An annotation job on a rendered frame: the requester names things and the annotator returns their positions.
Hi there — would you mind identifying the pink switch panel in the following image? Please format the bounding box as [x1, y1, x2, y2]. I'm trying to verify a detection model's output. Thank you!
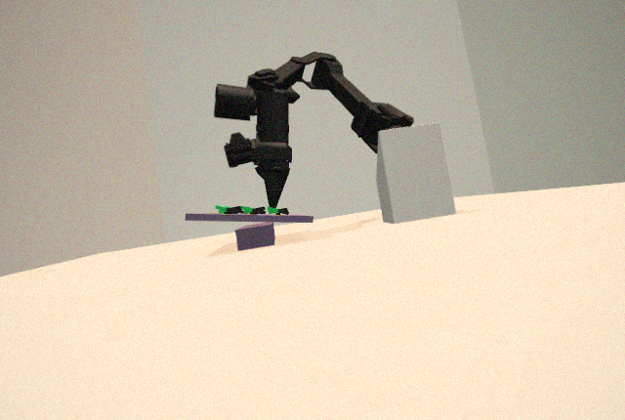
[186, 205, 313, 251]

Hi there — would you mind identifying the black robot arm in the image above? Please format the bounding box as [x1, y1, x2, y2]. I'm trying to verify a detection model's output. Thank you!
[214, 52, 413, 168]

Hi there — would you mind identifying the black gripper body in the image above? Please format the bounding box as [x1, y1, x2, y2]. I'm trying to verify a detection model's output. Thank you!
[251, 118, 292, 168]

